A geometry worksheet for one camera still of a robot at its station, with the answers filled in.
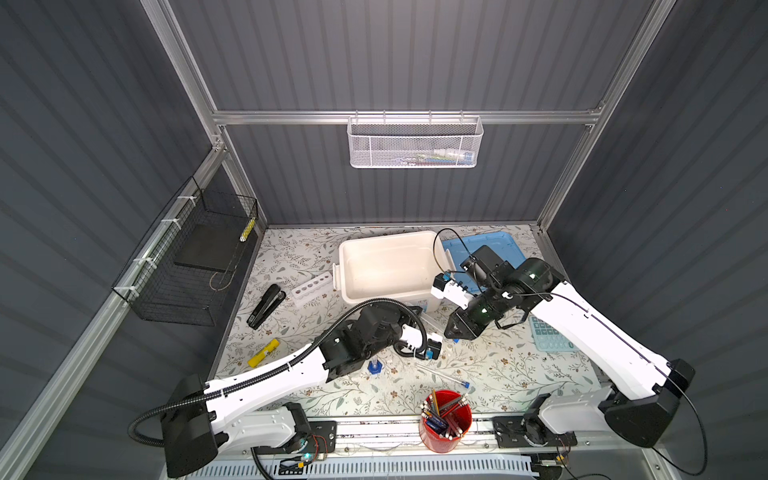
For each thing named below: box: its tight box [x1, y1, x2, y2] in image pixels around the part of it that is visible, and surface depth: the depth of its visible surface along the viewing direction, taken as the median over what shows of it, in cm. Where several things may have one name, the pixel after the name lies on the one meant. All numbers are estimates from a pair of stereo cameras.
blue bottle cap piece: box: [367, 360, 383, 374], surface depth 86 cm
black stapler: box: [246, 284, 286, 330], surface depth 96 cm
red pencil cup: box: [419, 388, 473, 453], surface depth 68 cm
